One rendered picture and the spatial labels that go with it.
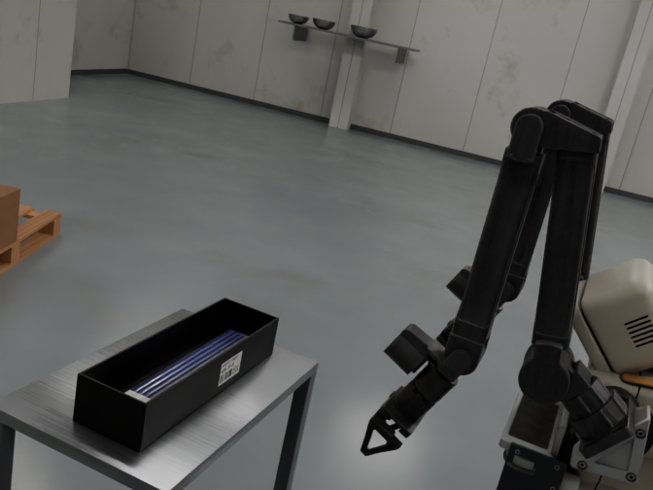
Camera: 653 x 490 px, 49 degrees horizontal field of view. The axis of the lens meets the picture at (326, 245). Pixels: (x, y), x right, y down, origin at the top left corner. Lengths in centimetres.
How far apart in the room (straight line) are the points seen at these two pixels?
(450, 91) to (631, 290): 1038
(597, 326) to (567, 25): 1031
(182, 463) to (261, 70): 1105
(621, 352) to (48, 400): 116
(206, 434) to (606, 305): 86
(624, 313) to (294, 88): 1105
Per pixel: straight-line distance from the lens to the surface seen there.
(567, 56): 1149
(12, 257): 441
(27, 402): 168
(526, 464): 138
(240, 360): 180
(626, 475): 125
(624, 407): 122
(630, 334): 130
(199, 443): 159
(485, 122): 1155
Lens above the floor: 170
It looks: 18 degrees down
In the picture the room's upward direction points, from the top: 12 degrees clockwise
